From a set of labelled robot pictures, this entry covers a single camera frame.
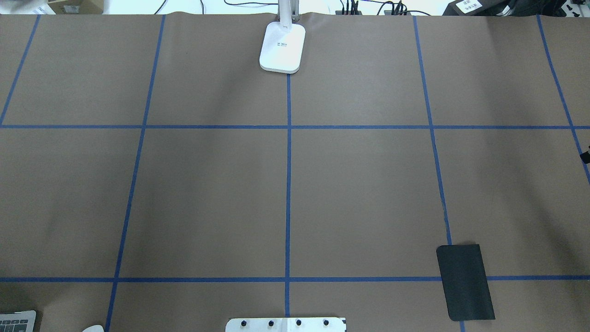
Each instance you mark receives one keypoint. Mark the white computer mouse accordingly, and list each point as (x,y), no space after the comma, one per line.
(94,328)

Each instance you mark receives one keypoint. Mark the white camera post with base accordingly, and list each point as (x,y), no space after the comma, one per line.
(287,324)

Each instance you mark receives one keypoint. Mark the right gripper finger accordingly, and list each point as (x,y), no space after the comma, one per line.
(585,156)

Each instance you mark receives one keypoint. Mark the black mouse pad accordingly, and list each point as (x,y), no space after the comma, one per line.
(464,281)

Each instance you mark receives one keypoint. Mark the grey laptop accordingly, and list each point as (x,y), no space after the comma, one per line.
(22,321)

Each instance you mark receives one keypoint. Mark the cardboard box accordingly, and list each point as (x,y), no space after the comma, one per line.
(77,6)

